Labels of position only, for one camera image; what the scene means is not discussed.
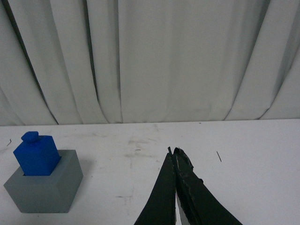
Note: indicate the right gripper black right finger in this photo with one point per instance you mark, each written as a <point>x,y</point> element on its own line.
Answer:
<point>197,202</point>

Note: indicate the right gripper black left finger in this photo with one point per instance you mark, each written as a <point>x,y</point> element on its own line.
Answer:
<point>160,207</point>

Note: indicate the blue block with knob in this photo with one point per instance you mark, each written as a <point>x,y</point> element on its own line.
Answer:
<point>37,155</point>

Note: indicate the gray square base block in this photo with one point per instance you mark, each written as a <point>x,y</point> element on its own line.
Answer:
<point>47,194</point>

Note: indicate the white pleated curtain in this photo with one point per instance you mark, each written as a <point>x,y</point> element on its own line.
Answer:
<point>125,61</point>

